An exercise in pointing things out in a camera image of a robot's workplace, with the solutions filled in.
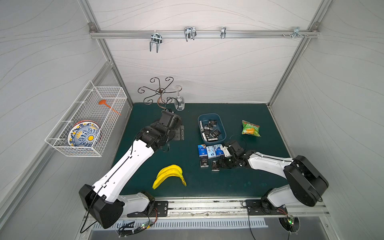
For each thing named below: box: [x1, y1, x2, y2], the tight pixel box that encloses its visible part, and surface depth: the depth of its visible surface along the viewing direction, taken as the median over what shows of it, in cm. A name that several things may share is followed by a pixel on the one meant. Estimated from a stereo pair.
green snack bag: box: [241, 120, 262, 137], surface depth 101 cm
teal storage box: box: [198, 113, 227, 144], surface depth 105 cm
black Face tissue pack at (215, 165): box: [211, 160, 220, 172], surface depth 88 cm
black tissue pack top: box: [208, 119, 218, 127], surface depth 109 cm
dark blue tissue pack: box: [197, 144, 209, 161], surface depth 94 cm
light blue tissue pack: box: [213, 144, 225, 157], surface depth 94 cm
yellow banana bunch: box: [152, 164, 187, 190], surface depth 83 cm
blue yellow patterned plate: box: [67, 120, 102, 147], surface depth 62 cm
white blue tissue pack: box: [206, 145, 217, 159], surface depth 93 cm
